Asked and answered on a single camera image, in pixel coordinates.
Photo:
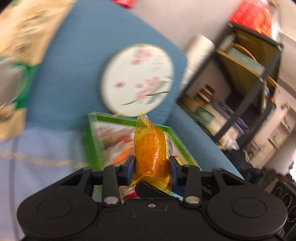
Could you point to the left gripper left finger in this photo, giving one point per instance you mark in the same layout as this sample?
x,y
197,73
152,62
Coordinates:
x,y
115,176

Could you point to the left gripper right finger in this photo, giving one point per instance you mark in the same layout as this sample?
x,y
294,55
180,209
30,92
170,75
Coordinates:
x,y
189,177

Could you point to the yellow cake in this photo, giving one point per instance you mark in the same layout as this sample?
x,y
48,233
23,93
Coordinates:
x,y
151,155

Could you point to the green cardboard box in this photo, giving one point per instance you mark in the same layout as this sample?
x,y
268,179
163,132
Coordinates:
x,y
108,140

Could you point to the striped ceramic vase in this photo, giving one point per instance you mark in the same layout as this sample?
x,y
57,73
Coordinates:
x,y
206,94

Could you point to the black metal shelf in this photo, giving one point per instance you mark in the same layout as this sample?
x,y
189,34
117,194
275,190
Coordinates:
x,y
243,70

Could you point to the round floral fan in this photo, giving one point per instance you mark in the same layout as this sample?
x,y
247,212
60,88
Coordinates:
x,y
137,79

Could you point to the large beige cereal snack bag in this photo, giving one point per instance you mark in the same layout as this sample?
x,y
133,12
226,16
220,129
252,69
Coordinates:
x,y
27,29

